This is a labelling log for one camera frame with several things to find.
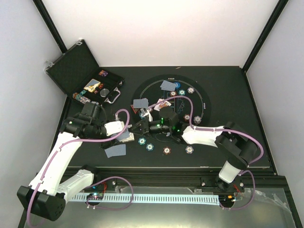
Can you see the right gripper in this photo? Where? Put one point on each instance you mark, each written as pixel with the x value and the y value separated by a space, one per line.
pixel 145 126

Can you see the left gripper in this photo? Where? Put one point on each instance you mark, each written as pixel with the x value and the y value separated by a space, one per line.
pixel 106 144

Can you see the single green poker chip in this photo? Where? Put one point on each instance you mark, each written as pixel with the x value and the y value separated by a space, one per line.
pixel 142 141

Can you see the blue patterned card deck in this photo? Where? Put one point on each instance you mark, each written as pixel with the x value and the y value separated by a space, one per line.
pixel 124 135

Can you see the triangular all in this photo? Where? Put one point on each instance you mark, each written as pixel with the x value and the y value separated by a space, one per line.
pixel 135 110

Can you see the face up card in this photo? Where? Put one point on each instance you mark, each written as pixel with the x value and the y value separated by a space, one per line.
pixel 165 102
pixel 158 107

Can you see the brown poker chip stack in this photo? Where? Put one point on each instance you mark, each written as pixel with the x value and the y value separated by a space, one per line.
pixel 166 150

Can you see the blue white poker chip stack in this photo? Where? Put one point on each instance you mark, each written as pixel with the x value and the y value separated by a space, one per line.
pixel 189 149

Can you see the blue round button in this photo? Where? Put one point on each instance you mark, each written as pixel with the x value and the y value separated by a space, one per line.
pixel 177 85

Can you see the blue white chip mat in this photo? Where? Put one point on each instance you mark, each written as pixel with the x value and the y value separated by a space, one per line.
pixel 197 119
pixel 190 90

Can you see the chips row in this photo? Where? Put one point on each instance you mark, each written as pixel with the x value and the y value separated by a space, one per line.
pixel 82 99

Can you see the blue white chip mat top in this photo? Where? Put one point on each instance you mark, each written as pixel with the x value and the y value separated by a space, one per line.
pixel 190 90

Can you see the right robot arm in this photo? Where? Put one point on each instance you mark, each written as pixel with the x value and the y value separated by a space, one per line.
pixel 238 147

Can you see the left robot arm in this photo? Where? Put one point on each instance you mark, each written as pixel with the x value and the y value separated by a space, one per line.
pixel 46 196

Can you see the playing card deck box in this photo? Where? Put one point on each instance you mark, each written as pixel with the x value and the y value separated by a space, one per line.
pixel 129 139

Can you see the silver dealer button in case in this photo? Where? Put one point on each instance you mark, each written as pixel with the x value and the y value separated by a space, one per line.
pixel 104 92

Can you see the round black poker mat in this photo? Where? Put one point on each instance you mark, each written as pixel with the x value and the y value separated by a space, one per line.
pixel 196 104

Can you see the red dice in case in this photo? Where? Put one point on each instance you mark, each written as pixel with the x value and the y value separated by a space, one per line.
pixel 99 88

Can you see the card deck in case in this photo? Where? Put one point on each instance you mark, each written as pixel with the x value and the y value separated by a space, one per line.
pixel 92 85

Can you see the purple chips in case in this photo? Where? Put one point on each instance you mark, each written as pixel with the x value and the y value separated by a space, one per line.
pixel 103 73

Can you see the black poker case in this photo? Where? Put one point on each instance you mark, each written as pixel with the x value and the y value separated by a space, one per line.
pixel 75 68

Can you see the black aluminium rail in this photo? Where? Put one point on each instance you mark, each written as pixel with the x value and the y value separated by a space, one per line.
pixel 158 177

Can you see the white slotted cable duct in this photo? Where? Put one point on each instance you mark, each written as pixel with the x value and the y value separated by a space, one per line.
pixel 146 198

